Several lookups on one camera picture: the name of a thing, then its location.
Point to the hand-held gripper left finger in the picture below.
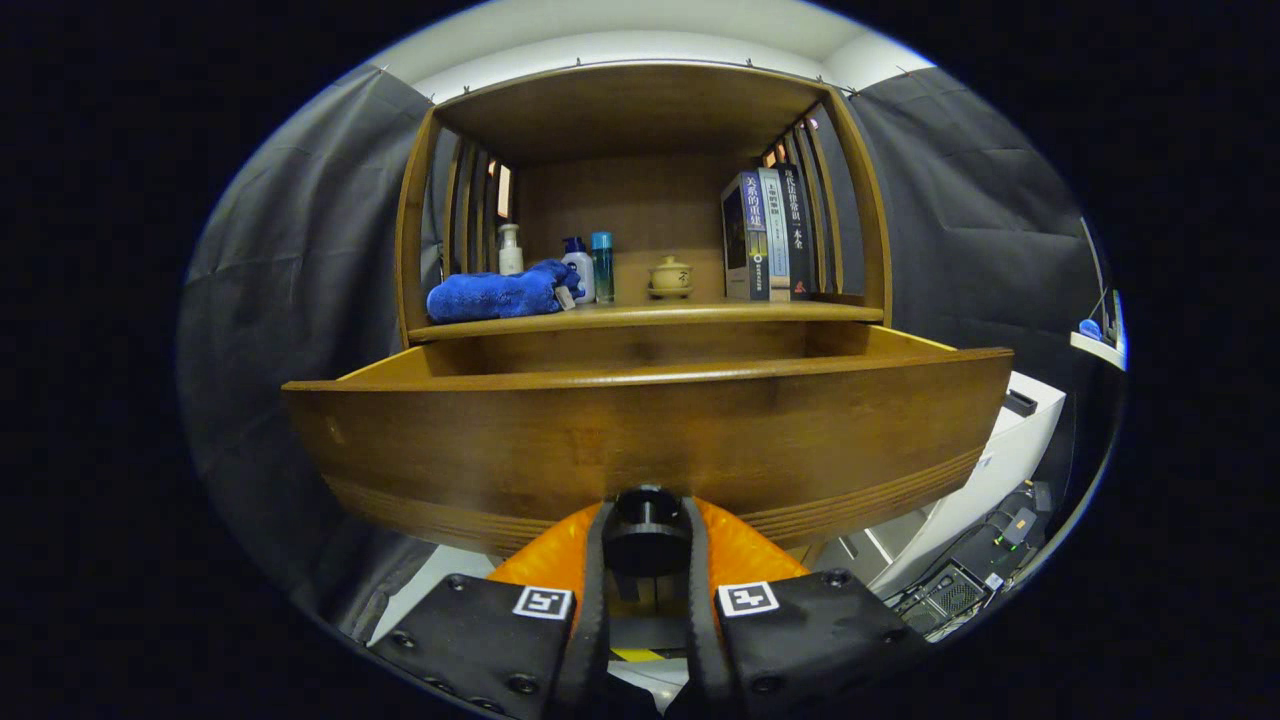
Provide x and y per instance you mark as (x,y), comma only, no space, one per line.
(596,620)

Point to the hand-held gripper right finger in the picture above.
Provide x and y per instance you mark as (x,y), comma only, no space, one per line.
(700,620)

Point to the wooden drawer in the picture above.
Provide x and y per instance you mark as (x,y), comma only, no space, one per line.
(650,440)

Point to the wooden countertop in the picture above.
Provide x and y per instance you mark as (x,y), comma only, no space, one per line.
(700,312)

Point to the wooden cabinet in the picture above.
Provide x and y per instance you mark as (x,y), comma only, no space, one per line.
(640,200)

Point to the black electronic equipment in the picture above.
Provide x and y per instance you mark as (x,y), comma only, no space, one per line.
(950,595)

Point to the blue towel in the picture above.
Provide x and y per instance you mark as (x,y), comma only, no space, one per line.
(490,297)

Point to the beige lidded teacup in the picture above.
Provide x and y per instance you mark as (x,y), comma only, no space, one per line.
(670,277)

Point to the white bottle with blue cap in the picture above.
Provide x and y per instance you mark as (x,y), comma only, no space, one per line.
(580,275)

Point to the teal bottle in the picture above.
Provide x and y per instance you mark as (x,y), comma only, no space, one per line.
(602,270)

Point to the white pump bottle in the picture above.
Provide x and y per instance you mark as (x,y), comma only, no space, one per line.
(510,260)

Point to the thick book with blue spine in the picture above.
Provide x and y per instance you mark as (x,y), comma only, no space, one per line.
(750,240)

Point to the book with pale spine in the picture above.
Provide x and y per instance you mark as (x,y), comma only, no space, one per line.
(778,240)

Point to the black book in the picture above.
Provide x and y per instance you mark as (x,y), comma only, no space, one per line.
(798,240)

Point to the black backdrop cloth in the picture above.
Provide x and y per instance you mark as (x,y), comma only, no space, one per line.
(290,260)

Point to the white side desk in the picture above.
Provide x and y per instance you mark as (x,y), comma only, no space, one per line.
(1100,350)

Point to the small blue object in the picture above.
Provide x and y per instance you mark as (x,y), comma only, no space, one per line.
(1089,329)

